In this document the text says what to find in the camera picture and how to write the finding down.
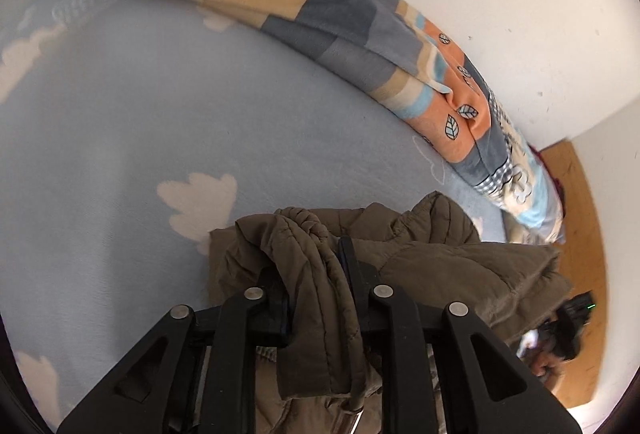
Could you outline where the person's right hand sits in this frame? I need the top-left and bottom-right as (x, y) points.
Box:
(530, 350), (567, 385)

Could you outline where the wooden headboard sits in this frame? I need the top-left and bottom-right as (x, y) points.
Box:
(540, 140), (609, 407)

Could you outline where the light blue cloud bed sheet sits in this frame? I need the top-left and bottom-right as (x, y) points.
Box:
(0, 0), (512, 434)

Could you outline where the olive hooded puffer jacket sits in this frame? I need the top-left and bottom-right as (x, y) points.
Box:
(207, 191), (574, 434)

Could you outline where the patchwork printed quilt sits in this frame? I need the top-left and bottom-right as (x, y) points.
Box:
(52, 0), (567, 245)

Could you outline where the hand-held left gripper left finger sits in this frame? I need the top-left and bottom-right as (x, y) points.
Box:
(57, 265), (292, 434)

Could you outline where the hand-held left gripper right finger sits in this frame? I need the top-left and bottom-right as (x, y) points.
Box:
(339, 237), (583, 434)

